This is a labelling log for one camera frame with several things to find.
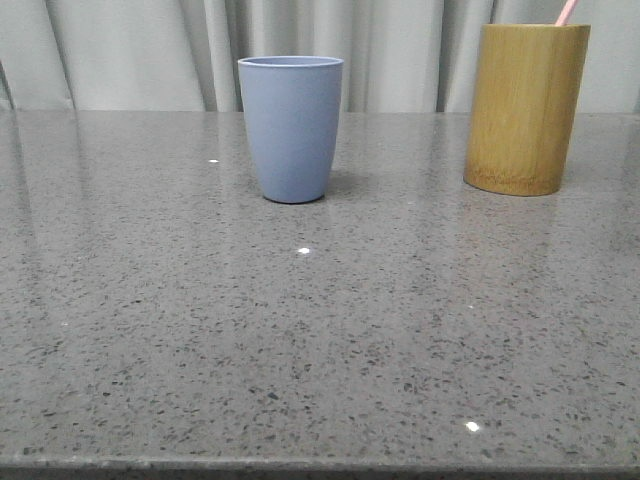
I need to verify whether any pink chopstick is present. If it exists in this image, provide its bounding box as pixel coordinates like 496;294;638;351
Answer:
554;0;578;26

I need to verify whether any bamboo wooden cup holder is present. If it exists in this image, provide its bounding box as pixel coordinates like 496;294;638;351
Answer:
463;24;590;196

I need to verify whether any blue plastic cup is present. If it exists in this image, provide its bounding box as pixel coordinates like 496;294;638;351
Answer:
238;56;344;204

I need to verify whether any grey pleated curtain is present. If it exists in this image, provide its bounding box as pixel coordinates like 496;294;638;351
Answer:
0;0;640;115

